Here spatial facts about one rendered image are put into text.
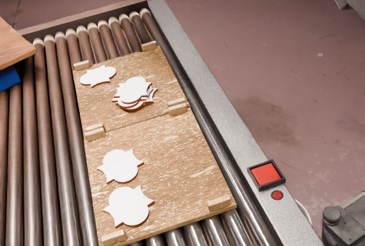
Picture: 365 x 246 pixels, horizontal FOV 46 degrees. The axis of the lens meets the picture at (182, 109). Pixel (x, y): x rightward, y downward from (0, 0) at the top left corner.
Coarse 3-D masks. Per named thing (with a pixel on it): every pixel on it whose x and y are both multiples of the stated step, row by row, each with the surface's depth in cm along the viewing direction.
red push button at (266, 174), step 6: (258, 168) 115; (264, 168) 114; (270, 168) 114; (258, 174) 113; (264, 174) 113; (270, 174) 113; (276, 174) 112; (258, 180) 112; (264, 180) 111; (270, 180) 111
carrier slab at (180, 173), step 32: (128, 128) 134; (160, 128) 132; (192, 128) 130; (96, 160) 126; (160, 160) 122; (192, 160) 120; (96, 192) 116; (160, 192) 113; (192, 192) 111; (224, 192) 110; (96, 224) 108; (160, 224) 105
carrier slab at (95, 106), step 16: (160, 48) 167; (96, 64) 166; (112, 64) 164; (128, 64) 162; (144, 64) 160; (160, 64) 159; (112, 80) 156; (160, 80) 151; (176, 80) 150; (80, 96) 151; (96, 96) 150; (112, 96) 148; (160, 96) 144; (176, 96) 143; (80, 112) 144; (96, 112) 143; (112, 112) 141; (128, 112) 140; (144, 112) 139; (160, 112) 138; (112, 128) 135
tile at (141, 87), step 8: (128, 80) 147; (136, 80) 146; (144, 80) 146; (120, 88) 144; (128, 88) 144; (136, 88) 143; (144, 88) 142; (120, 96) 141; (128, 96) 140; (136, 96) 140; (144, 96) 140
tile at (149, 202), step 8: (112, 192) 114; (120, 192) 114; (128, 192) 113; (136, 192) 113; (112, 200) 112; (120, 200) 112; (128, 200) 111; (136, 200) 111; (144, 200) 110; (152, 200) 110; (112, 208) 110; (120, 208) 110; (128, 208) 109; (136, 208) 109; (144, 208) 108; (112, 216) 108; (120, 216) 108; (128, 216) 107; (136, 216) 107; (144, 216) 107; (120, 224) 106; (128, 224) 106; (136, 224) 105
